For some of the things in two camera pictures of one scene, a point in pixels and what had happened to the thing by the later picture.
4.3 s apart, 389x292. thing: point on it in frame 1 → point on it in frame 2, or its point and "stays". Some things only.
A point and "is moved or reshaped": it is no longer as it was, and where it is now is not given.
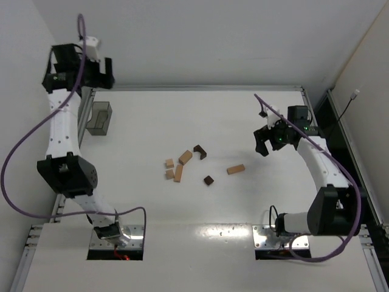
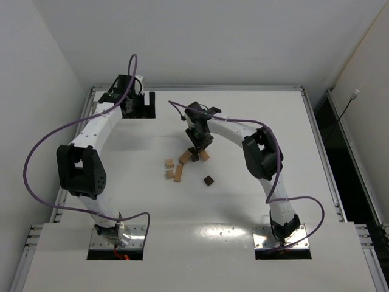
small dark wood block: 208,180 stays
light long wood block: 185,157 stays
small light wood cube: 169,163 stays
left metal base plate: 135,232 stays
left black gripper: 95,76 → 141,110
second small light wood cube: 169,174 stays
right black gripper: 270,137 → 200,141
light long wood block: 235,169 → 204,156
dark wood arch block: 199,149 is moved or reshaped
